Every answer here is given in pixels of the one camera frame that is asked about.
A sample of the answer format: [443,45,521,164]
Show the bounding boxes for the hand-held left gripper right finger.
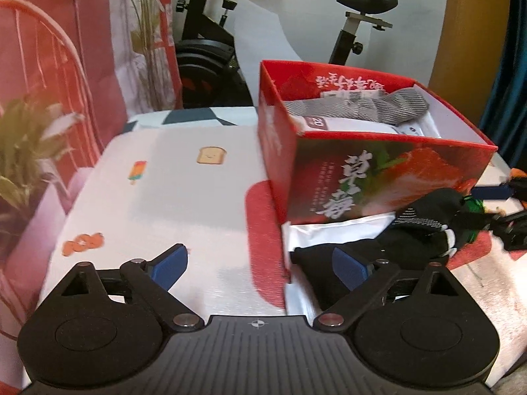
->
[313,247,464,332]

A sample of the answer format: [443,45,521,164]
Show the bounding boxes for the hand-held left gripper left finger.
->
[62,244,202,332]

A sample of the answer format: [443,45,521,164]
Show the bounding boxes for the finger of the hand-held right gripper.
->
[471,175,527,202]
[480,210,527,232]

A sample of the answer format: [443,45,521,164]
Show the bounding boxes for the green tassel sock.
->
[455,197,489,242]

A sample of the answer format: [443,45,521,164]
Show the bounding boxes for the plain black sock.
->
[290,244,450,312]

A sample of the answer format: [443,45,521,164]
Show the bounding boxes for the black sock white stripes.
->
[389,187,480,261]

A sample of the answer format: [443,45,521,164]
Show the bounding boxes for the red cardboard box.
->
[257,60,498,225]

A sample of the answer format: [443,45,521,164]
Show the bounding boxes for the grey knit sock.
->
[284,88,431,127]

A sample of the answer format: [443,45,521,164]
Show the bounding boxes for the white plastic packet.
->
[294,111,444,139]

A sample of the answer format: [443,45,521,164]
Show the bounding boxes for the white plastic bag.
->
[283,212,397,318]

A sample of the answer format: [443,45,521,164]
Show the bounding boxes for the white printed tablecloth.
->
[22,106,527,395]

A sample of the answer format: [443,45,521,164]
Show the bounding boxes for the teal curtain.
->
[479,0,527,174]

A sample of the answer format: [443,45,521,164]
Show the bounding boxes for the wooden door panel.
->
[428,0,514,129]

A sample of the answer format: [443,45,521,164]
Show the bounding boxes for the black exercise bike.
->
[175,0,399,110]

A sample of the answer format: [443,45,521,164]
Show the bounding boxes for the white board sheet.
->
[233,0,306,104]

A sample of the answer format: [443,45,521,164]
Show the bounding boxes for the red plant printed wall cloth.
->
[0,0,184,332]

